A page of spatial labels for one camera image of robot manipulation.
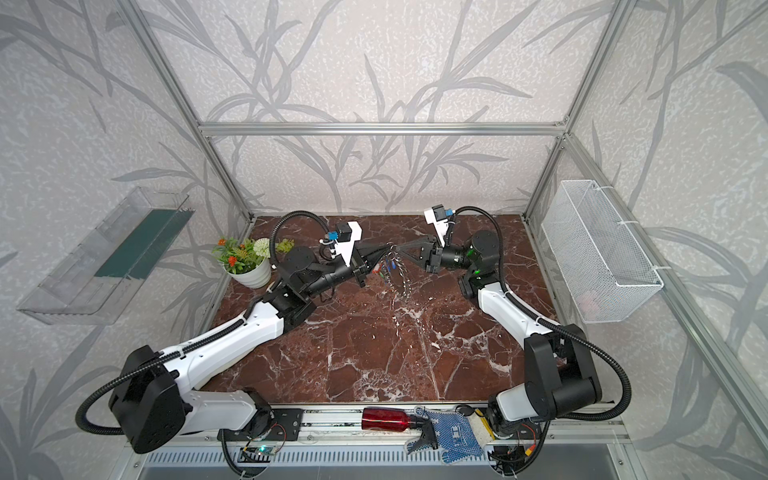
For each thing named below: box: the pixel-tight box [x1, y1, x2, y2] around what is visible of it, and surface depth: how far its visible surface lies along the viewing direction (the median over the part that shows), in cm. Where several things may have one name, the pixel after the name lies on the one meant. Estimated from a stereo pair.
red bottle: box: [361, 407, 424, 432], surface depth 73 cm
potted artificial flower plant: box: [212, 237, 295, 289], surface depth 93 cm
